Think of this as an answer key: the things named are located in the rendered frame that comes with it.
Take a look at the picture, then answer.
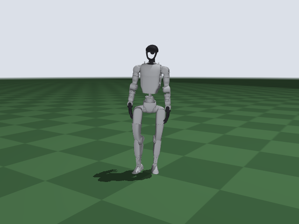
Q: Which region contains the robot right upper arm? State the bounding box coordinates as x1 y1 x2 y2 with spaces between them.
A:
130 65 141 90

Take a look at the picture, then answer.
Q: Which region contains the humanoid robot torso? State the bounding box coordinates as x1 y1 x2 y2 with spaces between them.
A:
140 62 162 113

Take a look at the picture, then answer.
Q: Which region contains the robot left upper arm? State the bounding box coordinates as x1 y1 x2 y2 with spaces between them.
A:
160 66 170 93

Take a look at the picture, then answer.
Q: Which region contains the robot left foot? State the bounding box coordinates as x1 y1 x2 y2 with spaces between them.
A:
151 164 159 174

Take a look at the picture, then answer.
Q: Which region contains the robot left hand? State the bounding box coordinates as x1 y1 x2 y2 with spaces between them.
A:
164 106 170 124

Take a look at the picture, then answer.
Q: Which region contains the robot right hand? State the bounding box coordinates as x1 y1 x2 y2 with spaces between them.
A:
128 103 133 119

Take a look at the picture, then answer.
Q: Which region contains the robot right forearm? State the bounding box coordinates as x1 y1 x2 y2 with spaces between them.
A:
127 89 136 105

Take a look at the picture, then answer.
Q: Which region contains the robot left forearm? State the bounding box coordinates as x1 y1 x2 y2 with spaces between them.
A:
164 87 171 110

